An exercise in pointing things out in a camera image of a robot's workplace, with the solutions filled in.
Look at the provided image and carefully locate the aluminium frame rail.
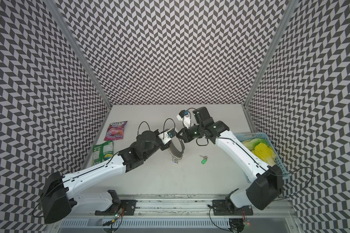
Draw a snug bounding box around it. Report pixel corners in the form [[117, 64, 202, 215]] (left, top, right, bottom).
[[45, 195, 303, 233]]

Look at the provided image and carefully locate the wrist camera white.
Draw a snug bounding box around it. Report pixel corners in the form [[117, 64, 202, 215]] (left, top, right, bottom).
[[177, 110, 192, 129], [158, 128, 177, 144]]

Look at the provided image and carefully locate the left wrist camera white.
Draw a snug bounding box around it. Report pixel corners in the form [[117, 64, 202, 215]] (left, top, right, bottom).
[[158, 128, 177, 144]]

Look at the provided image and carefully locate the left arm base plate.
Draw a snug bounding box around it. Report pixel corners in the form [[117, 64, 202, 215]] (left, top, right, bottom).
[[95, 200, 137, 216]]

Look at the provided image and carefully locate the light blue plastic basket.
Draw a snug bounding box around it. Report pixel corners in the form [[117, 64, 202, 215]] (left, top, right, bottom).
[[235, 133, 291, 180]]

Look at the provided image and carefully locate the base wiring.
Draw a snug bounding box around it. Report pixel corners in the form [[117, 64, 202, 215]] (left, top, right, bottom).
[[207, 203, 251, 233], [102, 207, 126, 233]]

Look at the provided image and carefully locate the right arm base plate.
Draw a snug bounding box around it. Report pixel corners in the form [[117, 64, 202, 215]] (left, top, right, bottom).
[[212, 200, 253, 216]]

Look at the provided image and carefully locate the green candy bag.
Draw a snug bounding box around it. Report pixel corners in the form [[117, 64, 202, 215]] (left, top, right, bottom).
[[91, 141, 114, 166]]

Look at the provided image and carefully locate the purple candy bag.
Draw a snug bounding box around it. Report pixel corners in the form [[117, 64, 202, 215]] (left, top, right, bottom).
[[104, 121, 127, 141]]

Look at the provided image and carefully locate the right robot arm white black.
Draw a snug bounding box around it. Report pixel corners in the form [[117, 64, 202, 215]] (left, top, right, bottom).
[[177, 107, 284, 210]]

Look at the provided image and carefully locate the yellow green plastic bag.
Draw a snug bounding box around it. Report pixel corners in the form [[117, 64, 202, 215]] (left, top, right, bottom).
[[242, 138, 278, 166]]

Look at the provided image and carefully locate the left base wiring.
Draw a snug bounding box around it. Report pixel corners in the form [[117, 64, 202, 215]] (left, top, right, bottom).
[[102, 207, 126, 233]]

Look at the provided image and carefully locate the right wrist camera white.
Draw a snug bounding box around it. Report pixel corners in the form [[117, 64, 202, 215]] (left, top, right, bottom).
[[177, 110, 192, 129]]

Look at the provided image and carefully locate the right base wiring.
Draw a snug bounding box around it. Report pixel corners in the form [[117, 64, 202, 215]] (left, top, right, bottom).
[[207, 203, 251, 233]]

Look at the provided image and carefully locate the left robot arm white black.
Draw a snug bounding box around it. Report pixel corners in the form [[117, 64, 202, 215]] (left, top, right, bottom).
[[40, 129, 177, 224]]

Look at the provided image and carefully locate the key with green tag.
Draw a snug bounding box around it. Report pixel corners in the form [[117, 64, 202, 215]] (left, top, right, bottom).
[[200, 155, 208, 165]]

